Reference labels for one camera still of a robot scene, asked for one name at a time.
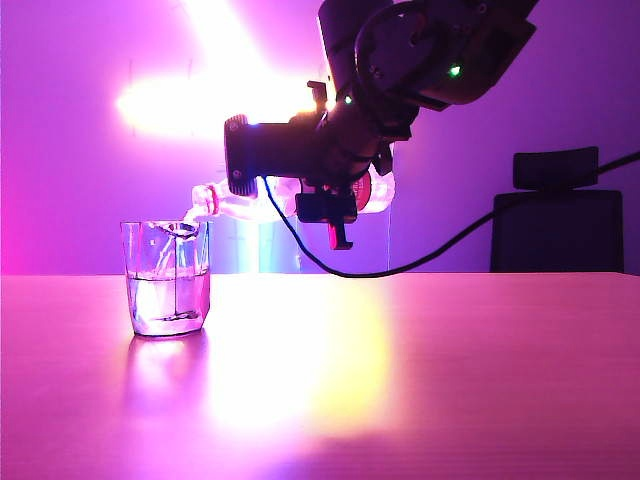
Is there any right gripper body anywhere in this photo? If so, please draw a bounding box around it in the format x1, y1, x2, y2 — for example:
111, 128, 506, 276
258, 99, 397, 195

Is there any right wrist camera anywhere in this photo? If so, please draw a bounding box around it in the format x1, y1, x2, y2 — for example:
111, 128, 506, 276
223, 113, 264, 198

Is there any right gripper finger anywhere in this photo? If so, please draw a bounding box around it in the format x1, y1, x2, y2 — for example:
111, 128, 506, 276
294, 191, 359, 252
306, 80, 331, 114

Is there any black office chair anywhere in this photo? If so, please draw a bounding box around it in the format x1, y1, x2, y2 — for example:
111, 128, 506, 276
489, 145, 626, 274

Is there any black camera cable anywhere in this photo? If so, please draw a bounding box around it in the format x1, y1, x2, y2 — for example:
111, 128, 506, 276
262, 149, 640, 279

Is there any clear plastic water bottle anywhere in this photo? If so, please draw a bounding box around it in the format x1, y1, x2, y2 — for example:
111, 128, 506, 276
191, 168, 398, 224

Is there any clear faceted glass cup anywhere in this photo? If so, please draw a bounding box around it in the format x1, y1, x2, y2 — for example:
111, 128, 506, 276
119, 219, 212, 339

